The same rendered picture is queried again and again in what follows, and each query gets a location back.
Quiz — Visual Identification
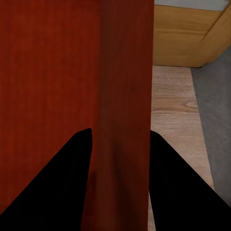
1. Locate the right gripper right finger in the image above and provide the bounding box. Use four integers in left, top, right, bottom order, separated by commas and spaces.
149, 130, 231, 231

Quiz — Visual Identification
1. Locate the storage box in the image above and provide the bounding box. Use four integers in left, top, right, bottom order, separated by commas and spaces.
0, 0, 154, 231

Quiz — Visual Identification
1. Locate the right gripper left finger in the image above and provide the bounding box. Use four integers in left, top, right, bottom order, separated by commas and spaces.
0, 128, 92, 231

